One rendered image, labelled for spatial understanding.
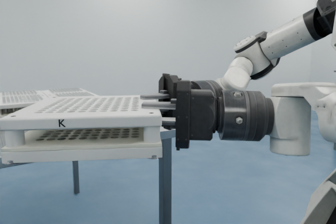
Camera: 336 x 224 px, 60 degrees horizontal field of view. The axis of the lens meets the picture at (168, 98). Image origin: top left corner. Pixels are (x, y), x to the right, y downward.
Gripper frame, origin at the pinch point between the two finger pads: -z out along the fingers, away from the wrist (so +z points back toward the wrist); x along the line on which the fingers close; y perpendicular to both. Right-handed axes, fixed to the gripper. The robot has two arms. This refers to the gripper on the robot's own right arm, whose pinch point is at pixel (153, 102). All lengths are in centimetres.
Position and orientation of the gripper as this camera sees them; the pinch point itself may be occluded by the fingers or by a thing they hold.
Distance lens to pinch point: 63.8
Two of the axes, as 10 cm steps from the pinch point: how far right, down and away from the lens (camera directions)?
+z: 8.0, -0.7, 6.0
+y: -6.1, -1.3, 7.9
